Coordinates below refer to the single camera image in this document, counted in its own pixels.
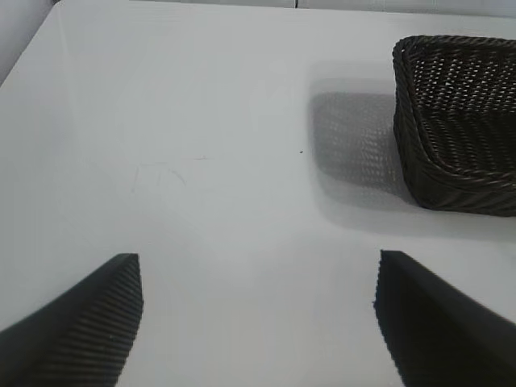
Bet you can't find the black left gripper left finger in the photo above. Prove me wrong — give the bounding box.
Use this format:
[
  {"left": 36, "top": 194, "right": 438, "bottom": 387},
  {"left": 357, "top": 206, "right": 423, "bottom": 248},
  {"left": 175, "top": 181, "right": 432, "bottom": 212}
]
[{"left": 0, "top": 252, "right": 144, "bottom": 387}]

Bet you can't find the dark brown woven basket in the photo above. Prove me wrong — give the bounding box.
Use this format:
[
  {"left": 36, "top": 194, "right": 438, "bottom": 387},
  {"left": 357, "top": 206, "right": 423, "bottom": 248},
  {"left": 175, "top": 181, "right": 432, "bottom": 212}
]
[{"left": 392, "top": 35, "right": 516, "bottom": 218}]

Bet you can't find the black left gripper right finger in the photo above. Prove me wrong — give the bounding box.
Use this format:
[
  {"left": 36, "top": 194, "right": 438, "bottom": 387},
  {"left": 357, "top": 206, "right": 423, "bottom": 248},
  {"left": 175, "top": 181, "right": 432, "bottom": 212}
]
[{"left": 372, "top": 249, "right": 516, "bottom": 387}]

